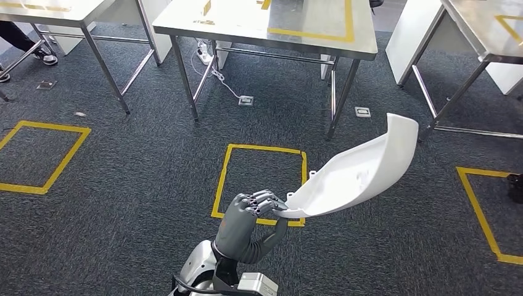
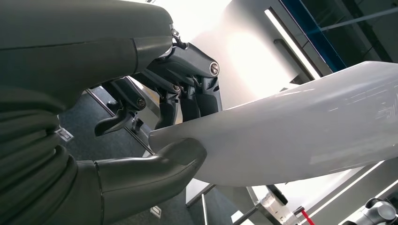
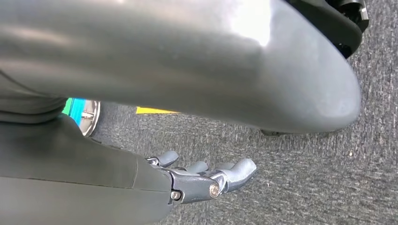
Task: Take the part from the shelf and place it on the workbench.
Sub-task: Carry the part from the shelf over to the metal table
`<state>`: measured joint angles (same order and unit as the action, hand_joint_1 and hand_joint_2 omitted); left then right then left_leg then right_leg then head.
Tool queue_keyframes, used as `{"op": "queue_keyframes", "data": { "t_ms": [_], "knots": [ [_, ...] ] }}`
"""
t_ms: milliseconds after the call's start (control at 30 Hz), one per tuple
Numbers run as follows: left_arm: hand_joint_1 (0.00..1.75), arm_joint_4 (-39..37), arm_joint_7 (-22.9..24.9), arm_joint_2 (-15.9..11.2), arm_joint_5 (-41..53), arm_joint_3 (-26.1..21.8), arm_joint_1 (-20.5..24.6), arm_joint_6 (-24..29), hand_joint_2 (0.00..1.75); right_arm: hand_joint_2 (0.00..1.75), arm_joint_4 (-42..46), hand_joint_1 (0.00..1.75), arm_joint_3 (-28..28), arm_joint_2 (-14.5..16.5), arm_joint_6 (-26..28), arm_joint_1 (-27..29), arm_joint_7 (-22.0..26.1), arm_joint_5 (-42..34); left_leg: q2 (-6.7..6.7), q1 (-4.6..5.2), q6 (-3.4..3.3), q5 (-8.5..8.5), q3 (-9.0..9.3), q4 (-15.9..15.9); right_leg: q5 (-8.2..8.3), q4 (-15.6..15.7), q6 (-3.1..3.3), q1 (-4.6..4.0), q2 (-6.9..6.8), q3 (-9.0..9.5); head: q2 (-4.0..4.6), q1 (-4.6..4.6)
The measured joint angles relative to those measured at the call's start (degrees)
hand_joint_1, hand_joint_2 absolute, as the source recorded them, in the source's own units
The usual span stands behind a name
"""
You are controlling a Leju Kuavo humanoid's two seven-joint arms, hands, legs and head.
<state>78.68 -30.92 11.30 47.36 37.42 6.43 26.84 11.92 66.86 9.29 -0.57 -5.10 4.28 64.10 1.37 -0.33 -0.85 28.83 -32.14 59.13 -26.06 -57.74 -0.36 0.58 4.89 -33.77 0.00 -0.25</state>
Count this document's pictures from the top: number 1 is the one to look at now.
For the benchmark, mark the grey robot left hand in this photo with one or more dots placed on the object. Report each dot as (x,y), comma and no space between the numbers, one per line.
(235,228)

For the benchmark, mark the white curved car body part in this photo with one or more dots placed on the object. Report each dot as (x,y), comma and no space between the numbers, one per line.
(351,179)

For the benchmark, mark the grey floor socket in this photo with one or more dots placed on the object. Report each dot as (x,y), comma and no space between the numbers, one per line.
(246,101)
(363,112)
(47,85)

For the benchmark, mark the white power strip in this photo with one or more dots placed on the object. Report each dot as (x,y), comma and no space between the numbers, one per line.
(205,55)

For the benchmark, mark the stainless steel table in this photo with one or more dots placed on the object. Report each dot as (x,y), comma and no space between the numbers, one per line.
(90,10)
(245,20)
(482,28)

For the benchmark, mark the yellow tape table outline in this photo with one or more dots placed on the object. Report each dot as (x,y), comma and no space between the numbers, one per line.
(349,20)

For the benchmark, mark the white board panel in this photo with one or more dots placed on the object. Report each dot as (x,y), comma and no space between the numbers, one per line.
(506,77)
(425,45)
(118,18)

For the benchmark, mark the black object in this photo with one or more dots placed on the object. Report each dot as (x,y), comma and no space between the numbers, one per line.
(515,188)

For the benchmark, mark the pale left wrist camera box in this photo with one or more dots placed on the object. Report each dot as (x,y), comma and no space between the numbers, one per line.
(257,284)

